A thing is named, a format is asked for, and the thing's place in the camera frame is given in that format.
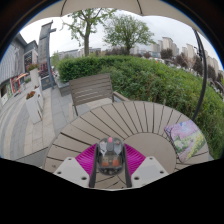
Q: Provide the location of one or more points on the floral print mouse pad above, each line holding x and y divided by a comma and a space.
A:
185, 138

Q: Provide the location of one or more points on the beige parasol canopy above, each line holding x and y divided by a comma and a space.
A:
100, 5

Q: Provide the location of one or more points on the group of apartment buildings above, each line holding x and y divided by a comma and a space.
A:
166, 43

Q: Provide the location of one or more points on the sparse thin tree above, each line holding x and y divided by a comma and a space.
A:
86, 43

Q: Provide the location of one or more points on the grey storefront building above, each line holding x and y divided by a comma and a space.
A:
13, 63

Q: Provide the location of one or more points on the grey slatted chair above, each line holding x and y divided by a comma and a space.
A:
90, 88

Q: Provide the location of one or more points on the tall grey sign pillar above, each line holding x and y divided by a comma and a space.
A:
44, 43

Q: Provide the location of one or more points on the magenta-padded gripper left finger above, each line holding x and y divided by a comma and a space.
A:
86, 158

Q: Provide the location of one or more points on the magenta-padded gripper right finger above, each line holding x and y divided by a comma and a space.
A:
135, 159

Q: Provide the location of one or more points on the transparent computer mouse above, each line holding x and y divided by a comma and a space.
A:
110, 156

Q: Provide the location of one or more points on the curved black parasol pole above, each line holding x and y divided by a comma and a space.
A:
204, 73

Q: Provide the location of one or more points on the round dense tree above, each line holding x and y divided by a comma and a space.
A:
128, 31

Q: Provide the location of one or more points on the white flower planter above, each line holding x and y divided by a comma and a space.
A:
34, 76
33, 108

